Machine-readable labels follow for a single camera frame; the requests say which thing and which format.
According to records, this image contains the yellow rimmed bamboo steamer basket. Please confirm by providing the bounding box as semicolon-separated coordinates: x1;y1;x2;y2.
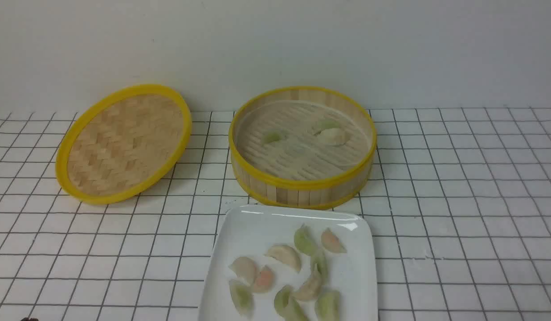
229;86;377;210

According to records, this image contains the pale white dumpling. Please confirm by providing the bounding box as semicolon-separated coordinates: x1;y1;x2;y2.
317;128;349;146

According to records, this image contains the white dumpling plate left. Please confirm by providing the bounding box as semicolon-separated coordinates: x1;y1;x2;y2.
229;256;257;286

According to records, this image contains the white square ceramic plate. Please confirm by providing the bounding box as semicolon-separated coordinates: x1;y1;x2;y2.
198;205;379;321

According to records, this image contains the pink dumpling plate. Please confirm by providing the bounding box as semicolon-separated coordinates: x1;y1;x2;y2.
320;228;347;254
251;265;275;294

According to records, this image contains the green dumpling plate bottom centre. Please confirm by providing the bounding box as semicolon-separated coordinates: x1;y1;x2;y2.
273;285;309;321

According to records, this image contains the green dumpling plate middle right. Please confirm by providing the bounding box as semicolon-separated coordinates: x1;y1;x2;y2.
310;250;329;283

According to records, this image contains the white dumpling plate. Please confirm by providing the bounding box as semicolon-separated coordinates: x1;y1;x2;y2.
292;267;324;301
229;256;257;286
264;244;302;273

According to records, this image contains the green dumpling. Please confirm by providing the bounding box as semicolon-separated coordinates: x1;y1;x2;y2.
313;119;341;135
261;130;287;145

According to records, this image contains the white dumpling plate lower centre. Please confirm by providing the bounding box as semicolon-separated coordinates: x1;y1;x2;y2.
292;267;324;301

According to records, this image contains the pink dumpling plate top right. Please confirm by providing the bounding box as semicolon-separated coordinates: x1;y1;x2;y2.
320;228;347;254

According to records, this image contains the pink dumpling plate left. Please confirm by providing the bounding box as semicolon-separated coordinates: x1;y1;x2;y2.
251;265;275;294

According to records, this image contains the green dumpling plate bottom left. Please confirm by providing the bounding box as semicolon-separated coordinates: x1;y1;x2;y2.
229;279;254;319

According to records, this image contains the yellow rimmed bamboo steamer lid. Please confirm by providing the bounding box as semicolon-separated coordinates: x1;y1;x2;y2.
55;84;192;204

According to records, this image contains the green dumpling plate bottom right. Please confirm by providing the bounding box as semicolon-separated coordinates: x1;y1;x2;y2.
314;290;341;321

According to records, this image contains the green dumpling plate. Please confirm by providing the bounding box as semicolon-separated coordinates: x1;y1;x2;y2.
294;224;318;257
273;285;309;321
229;279;254;319
310;250;329;283
314;290;341;321

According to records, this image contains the green dumpling plate top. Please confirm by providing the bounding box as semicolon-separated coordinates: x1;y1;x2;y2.
294;224;318;257

